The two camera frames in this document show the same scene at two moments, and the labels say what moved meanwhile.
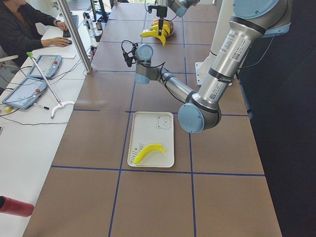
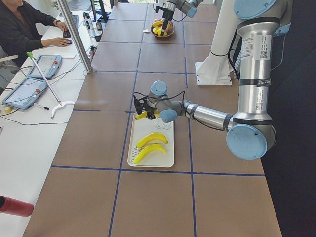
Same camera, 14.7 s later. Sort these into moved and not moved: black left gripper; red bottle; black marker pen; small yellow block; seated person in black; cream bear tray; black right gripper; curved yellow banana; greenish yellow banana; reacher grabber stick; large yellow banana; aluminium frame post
Moved: large yellow banana; black right gripper; black left gripper; curved yellow banana
Not moved: greenish yellow banana; black marker pen; red bottle; seated person in black; reacher grabber stick; cream bear tray; aluminium frame post; small yellow block
